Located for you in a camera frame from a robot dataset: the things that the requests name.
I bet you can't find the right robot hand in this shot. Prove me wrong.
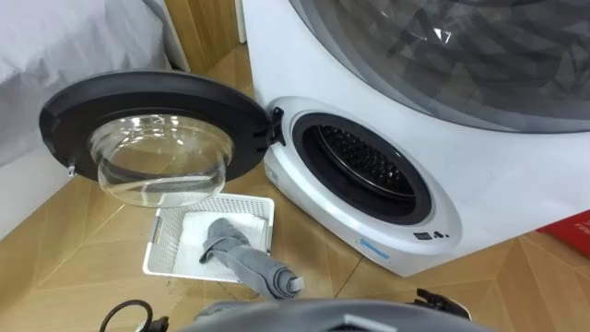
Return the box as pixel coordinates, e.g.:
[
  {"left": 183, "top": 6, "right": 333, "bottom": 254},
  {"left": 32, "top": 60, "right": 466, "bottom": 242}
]
[{"left": 407, "top": 288, "right": 473, "bottom": 322}]

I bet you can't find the white perforated laundry basket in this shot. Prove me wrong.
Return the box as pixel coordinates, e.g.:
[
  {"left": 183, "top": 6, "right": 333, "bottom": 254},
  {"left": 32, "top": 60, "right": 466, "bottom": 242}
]
[{"left": 141, "top": 192, "right": 277, "bottom": 284}]

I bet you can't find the white washing machine tower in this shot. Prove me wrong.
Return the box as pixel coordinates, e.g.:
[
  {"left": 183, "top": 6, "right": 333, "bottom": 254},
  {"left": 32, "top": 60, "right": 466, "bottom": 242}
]
[{"left": 241, "top": 0, "right": 590, "bottom": 279}]

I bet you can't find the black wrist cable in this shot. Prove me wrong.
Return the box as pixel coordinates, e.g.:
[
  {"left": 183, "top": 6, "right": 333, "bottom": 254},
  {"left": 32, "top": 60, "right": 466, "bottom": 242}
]
[{"left": 98, "top": 299, "right": 156, "bottom": 332}]

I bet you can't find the grey rolled towel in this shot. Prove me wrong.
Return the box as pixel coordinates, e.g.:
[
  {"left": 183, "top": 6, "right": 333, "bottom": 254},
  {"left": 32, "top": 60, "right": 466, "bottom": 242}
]
[{"left": 198, "top": 217, "right": 306, "bottom": 302}]

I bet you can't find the red flat object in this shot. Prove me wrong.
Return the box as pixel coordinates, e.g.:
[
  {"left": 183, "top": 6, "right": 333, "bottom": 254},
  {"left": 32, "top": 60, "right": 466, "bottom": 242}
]
[{"left": 536, "top": 209, "right": 590, "bottom": 259}]

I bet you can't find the black round washer door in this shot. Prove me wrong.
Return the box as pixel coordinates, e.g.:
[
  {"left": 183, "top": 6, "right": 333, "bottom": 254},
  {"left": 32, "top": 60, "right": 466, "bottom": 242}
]
[{"left": 39, "top": 69, "right": 288, "bottom": 209}]

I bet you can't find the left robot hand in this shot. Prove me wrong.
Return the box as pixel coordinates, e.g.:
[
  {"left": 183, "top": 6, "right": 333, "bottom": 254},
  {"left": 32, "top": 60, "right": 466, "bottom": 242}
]
[{"left": 136, "top": 315, "right": 171, "bottom": 332}]

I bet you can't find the robot body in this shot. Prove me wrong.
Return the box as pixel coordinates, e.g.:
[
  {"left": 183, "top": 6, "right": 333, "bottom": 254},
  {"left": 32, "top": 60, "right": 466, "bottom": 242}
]
[{"left": 177, "top": 298, "right": 498, "bottom": 332}]

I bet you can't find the grey bed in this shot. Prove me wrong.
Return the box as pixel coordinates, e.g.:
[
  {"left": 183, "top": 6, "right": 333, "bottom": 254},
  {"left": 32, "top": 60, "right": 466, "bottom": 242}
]
[{"left": 0, "top": 0, "right": 191, "bottom": 242}]

